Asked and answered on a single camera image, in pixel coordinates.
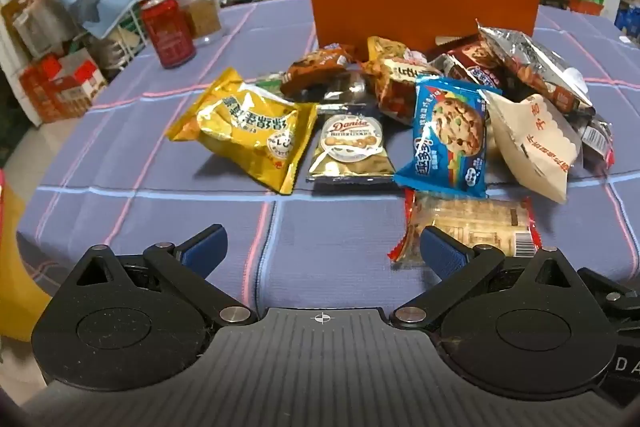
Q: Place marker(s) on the gold blue butter cookie packet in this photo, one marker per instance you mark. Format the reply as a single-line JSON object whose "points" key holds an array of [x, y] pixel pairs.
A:
{"points": [[350, 142]]}

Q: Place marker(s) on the yellow chips packet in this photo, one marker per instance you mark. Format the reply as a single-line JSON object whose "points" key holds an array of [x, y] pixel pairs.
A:
{"points": [[240, 127]]}

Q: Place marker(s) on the silver peanut packet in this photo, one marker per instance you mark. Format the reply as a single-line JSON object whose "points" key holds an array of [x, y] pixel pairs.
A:
{"points": [[530, 57]]}

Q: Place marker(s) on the dark brown chocolate cookie packet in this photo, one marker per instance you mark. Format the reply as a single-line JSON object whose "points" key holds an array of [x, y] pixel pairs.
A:
{"points": [[475, 67]]}

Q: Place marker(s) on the orange cardboard box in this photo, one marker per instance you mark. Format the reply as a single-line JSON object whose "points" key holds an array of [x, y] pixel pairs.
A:
{"points": [[400, 12]]}

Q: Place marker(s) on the brown snack packet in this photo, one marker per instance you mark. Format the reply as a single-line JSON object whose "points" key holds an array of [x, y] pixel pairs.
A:
{"points": [[315, 67]]}

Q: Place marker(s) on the red drink can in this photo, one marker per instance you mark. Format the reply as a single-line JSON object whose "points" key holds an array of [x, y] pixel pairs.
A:
{"points": [[167, 32]]}

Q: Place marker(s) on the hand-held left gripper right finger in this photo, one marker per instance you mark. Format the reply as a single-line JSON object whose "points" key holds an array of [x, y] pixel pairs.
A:
{"points": [[442, 252]]}

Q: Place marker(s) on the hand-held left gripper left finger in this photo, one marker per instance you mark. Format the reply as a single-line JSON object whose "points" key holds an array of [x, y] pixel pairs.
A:
{"points": [[205, 244]]}

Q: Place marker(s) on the orange peanut packet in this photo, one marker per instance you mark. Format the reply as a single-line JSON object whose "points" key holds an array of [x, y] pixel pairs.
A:
{"points": [[395, 92]]}

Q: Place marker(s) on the red white cardboard box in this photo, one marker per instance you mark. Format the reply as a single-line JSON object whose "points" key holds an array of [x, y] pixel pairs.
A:
{"points": [[60, 87]]}

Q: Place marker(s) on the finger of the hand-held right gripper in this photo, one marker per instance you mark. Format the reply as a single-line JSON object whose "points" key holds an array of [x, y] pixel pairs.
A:
{"points": [[607, 294]]}

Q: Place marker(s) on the cream white biscuit packet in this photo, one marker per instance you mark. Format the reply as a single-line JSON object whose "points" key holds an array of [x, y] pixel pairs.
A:
{"points": [[535, 142]]}

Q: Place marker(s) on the purple checked tablecloth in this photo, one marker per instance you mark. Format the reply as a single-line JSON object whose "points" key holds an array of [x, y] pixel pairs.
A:
{"points": [[150, 187]]}

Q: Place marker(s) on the clear wafer packet red ends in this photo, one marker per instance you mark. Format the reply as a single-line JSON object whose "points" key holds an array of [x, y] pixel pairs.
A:
{"points": [[465, 217]]}

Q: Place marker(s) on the clear plastic jar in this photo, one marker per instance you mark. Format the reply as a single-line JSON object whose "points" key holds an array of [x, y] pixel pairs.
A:
{"points": [[202, 14]]}

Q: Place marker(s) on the dark packet with red end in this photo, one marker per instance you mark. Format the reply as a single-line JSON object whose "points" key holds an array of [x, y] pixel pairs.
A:
{"points": [[597, 139]]}

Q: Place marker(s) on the yellow cloth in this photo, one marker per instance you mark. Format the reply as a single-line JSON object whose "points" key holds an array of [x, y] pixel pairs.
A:
{"points": [[17, 267]]}

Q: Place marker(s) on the brown cardboard package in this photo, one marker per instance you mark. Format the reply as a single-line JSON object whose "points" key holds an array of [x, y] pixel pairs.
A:
{"points": [[35, 22]]}

